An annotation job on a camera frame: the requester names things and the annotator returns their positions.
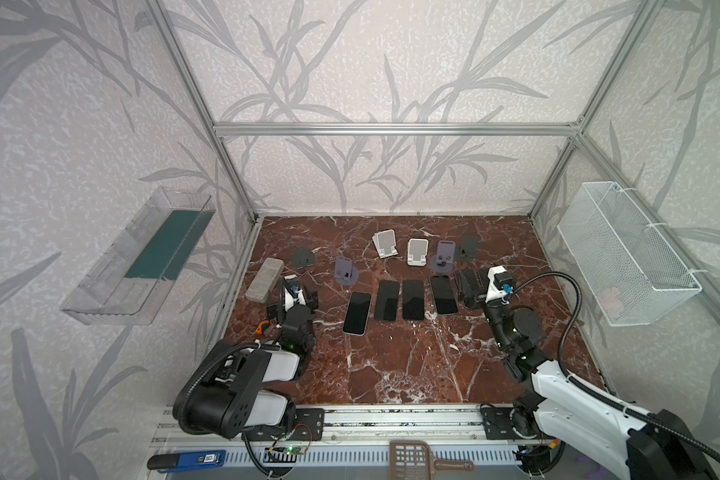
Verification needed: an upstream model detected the teal-edged phone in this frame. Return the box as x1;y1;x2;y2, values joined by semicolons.
430;275;458;315

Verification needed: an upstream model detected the white-edged phone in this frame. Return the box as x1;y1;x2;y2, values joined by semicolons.
342;292;372;336

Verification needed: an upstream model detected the black phone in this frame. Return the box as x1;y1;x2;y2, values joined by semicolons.
402;280;425;321
374;280;400;322

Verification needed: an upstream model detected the dark grey front stand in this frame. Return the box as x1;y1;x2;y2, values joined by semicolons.
458;235;480;262

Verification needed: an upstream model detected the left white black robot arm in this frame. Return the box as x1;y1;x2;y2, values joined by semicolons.
172;286;319;439

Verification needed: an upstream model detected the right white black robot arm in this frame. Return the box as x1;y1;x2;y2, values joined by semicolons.
456;266;720;479

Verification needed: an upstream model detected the purple-grey stand back right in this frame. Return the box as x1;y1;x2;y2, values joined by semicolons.
429;240;457;275

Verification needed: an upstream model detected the white stand under teal phone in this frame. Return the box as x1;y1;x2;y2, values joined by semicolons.
407;238;429;267

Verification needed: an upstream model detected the white stand at back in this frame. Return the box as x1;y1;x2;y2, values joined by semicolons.
372;229;398;259

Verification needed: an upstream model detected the orange black screwdriver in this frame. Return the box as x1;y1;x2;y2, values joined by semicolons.
256;321;272;335

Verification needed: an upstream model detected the grey stone block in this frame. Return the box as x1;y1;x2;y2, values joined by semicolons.
245;257;284;304

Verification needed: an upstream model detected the brown plastic scoop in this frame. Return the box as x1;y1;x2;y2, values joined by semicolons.
389;441;475;480

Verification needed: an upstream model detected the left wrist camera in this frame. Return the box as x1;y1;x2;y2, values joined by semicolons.
282;275;307;311

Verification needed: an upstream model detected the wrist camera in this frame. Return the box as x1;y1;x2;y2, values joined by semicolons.
282;275;307;311
485;266;516;303

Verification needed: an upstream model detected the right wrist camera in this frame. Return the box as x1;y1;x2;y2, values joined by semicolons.
485;266;516;303

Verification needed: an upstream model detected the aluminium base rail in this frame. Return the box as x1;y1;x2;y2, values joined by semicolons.
149;404;551;473

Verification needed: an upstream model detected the white wire mesh basket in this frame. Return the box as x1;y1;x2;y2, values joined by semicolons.
558;181;702;327

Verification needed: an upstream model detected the clear plastic wall bin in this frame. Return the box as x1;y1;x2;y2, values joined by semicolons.
61;187;216;326

